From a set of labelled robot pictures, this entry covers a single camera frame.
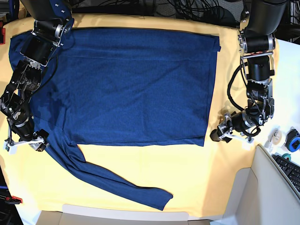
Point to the blue black tape roll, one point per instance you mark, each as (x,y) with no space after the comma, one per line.
(292,140)

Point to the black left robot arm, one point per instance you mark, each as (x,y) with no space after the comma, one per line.
(257,43)

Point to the red clamp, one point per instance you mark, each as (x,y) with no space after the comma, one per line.
(13,200)
(2,33)

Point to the small teal tape roll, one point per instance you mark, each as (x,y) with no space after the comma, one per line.
(287,156)

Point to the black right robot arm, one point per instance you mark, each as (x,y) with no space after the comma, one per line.
(53,21)

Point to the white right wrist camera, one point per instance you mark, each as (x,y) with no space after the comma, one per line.
(10,147)

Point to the red clamp top left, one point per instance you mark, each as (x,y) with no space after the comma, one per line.
(2,33)

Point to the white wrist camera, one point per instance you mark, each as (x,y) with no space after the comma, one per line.
(10,147)
(247,145)

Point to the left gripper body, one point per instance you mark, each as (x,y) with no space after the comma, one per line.
(234,126)

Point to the red clamp bottom left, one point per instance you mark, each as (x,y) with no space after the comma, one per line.
(13,200)

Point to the black keyboard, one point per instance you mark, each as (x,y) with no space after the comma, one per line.
(291,170)

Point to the blue long-sleeve shirt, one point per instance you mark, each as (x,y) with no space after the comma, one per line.
(126,87)

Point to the white tape dispenser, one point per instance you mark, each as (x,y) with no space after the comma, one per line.
(276,140)

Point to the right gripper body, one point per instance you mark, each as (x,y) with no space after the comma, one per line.
(34,143)

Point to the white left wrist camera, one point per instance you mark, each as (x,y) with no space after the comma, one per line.
(247,145)

